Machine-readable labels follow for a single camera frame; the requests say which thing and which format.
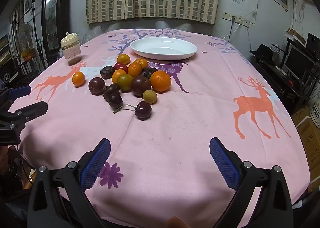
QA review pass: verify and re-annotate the standing fan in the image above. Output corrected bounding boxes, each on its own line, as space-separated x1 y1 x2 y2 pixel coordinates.
21 22 34 43

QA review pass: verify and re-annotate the white oval plate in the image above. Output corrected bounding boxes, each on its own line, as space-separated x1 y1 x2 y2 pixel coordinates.
130 37 198 60

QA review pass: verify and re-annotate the dark red cherry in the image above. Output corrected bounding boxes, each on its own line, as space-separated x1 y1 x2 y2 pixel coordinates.
107 93 124 114
114 101 152 121

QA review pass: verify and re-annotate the cardboard box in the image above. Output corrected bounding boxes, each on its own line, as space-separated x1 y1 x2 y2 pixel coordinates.
295 115 320 188

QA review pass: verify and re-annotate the person's right hand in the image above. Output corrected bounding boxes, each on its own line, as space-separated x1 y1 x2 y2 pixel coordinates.
167 216 190 228

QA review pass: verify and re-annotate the large orange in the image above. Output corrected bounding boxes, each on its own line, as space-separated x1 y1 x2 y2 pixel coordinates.
150 70 172 93

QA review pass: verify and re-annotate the black hat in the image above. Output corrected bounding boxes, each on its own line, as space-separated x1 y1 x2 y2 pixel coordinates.
249 44 275 62

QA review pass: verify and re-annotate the black coat stand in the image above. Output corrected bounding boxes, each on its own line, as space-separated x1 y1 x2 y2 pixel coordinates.
30 0 47 71

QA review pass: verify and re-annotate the dark purple plum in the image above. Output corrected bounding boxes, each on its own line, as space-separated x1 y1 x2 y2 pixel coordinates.
88 77 106 95
131 75 152 98

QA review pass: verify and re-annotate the dark wooden cabinet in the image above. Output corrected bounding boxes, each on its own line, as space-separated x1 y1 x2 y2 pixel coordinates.
41 0 73 58

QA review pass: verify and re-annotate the wrinkled dark passion fruit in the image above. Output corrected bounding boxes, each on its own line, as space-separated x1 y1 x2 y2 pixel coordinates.
140 67 158 79
103 83 121 101
100 66 115 79

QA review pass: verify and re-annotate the pink deer-print tablecloth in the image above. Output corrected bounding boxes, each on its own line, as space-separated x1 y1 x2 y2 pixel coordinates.
7 29 310 228

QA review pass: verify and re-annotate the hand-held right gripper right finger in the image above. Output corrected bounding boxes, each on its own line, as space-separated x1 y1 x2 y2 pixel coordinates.
209 137 293 228

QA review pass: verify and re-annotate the black computer monitor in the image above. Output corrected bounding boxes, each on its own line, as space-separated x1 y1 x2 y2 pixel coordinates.
284 44 316 78

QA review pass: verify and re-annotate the white bucket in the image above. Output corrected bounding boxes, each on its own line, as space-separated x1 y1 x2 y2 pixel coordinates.
309 98 320 128

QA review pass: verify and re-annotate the white wall socket strip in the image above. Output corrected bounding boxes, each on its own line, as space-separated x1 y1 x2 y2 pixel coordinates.
231 16 250 28

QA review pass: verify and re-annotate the clear jar with beige lid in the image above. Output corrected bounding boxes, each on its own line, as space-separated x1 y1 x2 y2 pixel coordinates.
60 32 82 65

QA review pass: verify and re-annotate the green-yellow orange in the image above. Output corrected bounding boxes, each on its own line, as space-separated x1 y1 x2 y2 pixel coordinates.
117 73 134 93

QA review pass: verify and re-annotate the white power cable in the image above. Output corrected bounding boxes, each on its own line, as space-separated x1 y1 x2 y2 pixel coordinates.
222 18 242 40

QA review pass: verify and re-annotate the small tan longan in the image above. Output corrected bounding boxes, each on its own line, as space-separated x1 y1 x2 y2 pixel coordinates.
142 90 158 105

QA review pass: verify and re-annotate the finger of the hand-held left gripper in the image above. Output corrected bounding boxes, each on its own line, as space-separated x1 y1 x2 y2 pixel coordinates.
0 85 32 105
0 101 48 131

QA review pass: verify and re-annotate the black desk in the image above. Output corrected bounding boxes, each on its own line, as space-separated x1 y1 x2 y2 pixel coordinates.
250 58 315 116

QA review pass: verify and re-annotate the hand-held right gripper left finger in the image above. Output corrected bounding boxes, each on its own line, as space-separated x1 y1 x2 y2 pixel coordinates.
27 138 112 228

